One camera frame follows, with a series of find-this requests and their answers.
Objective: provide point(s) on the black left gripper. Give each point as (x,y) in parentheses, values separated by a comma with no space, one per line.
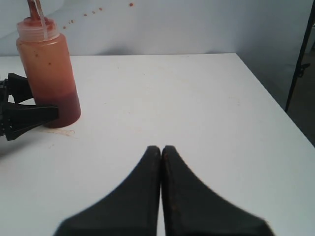
(17,119)

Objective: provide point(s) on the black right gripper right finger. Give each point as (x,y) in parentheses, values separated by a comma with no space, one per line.
(191,208)

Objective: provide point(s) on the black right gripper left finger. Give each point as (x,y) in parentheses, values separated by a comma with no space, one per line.
(131,209)

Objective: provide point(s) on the red sauce squeeze bottle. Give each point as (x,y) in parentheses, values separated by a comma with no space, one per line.
(45,57)

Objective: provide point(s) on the black metal stand pole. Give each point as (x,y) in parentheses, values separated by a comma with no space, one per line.
(300,68)

